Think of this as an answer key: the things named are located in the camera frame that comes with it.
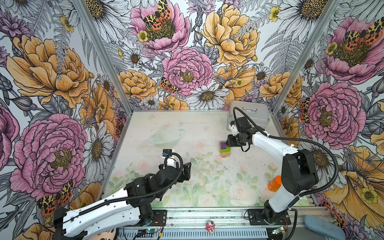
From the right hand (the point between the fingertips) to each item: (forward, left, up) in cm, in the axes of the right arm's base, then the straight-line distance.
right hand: (230, 146), depth 91 cm
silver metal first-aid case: (+23, -22, +6) cm, 32 cm away
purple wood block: (+1, +4, 0) cm, 4 cm away
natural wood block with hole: (-2, +2, -6) cm, 7 cm away
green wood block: (-1, +1, -2) cm, 3 cm away
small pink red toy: (-39, +15, -4) cm, 42 cm away
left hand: (-17, +28, +9) cm, 34 cm away
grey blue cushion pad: (-41, -39, -6) cm, 57 cm away
